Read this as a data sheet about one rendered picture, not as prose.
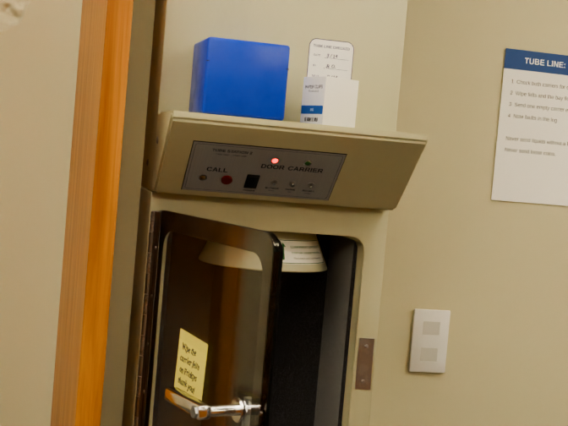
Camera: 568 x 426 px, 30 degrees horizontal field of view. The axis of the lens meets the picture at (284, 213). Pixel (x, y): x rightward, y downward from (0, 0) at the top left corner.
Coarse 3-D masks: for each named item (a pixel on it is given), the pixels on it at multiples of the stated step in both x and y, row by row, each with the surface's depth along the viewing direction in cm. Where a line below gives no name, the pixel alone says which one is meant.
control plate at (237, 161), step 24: (216, 144) 126; (192, 168) 129; (216, 168) 129; (240, 168) 130; (264, 168) 130; (288, 168) 131; (312, 168) 131; (336, 168) 132; (240, 192) 133; (264, 192) 134; (288, 192) 134; (312, 192) 135
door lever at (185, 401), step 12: (168, 396) 114; (180, 396) 112; (192, 396) 112; (180, 408) 112; (192, 408) 109; (204, 408) 108; (216, 408) 109; (228, 408) 110; (240, 408) 110; (240, 420) 110
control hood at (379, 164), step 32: (160, 128) 130; (192, 128) 124; (224, 128) 124; (256, 128) 125; (288, 128) 126; (320, 128) 127; (352, 128) 128; (160, 160) 128; (352, 160) 131; (384, 160) 132; (416, 160) 133; (160, 192) 132; (192, 192) 132; (352, 192) 136; (384, 192) 136
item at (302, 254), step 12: (288, 240) 142; (300, 240) 143; (312, 240) 145; (288, 252) 141; (300, 252) 142; (312, 252) 144; (288, 264) 141; (300, 264) 142; (312, 264) 143; (324, 264) 146
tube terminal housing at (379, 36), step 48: (192, 0) 133; (240, 0) 135; (288, 0) 136; (336, 0) 138; (384, 0) 140; (192, 48) 134; (384, 48) 140; (288, 96) 137; (384, 96) 141; (144, 192) 140; (144, 240) 137; (384, 240) 142; (144, 288) 134
